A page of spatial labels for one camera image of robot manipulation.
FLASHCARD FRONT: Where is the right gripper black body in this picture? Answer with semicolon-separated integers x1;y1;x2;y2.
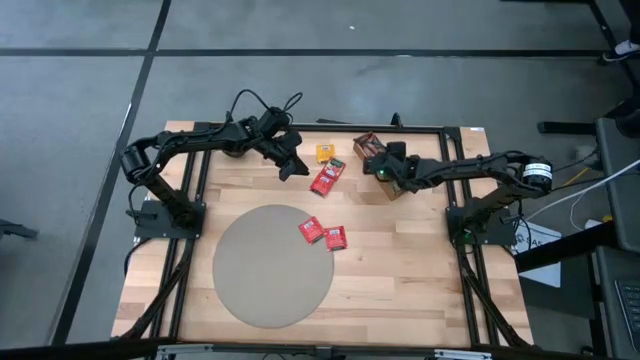
372;154;422;194

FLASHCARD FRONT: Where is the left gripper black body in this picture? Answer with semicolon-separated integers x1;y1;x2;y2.
248;127;304;162

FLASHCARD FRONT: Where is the wooden compartment tray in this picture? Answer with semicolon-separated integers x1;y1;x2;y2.
352;131;407;202

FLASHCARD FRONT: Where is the yellow tea packet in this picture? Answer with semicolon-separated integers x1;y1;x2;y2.
315;143;337;165

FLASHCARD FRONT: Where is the red tea packet dark band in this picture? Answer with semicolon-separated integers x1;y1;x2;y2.
323;157;347;181

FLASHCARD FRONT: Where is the round grey table mat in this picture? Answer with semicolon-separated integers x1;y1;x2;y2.
212;203;335;330

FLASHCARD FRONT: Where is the black metal bar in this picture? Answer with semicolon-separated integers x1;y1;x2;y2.
537;120;599;136

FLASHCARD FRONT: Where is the white paper sheet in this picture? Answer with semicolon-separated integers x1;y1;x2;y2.
513;219;564;289

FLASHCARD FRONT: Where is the black metal beam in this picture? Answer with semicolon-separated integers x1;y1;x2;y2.
513;219;617;274

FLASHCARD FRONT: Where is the grey desk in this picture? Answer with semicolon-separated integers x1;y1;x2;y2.
594;117;640;360

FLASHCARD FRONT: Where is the person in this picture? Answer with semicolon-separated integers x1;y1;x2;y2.
602;0;640;64

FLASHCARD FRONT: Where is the black keyboard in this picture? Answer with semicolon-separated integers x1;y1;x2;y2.
613;278;640;347

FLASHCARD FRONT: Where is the black chair base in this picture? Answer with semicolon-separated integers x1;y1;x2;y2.
0;218;40;242

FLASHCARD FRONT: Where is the black aluminium table frame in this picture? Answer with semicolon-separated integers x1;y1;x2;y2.
115;112;534;350

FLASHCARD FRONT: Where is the left wrist camera black cable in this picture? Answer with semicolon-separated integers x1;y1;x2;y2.
227;88;305;126

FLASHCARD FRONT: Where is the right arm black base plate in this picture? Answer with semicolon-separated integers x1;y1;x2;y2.
445;206;518;247

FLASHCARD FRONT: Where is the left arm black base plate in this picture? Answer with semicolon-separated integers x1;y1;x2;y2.
133;201;207;240

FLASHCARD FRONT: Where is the yellow cable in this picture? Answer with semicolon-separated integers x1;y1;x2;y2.
554;157;602;189

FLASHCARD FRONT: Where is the white cable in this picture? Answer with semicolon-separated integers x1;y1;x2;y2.
527;158;640;232

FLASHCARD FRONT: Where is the black horizontal rail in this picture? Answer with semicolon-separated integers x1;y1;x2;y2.
0;338;640;360

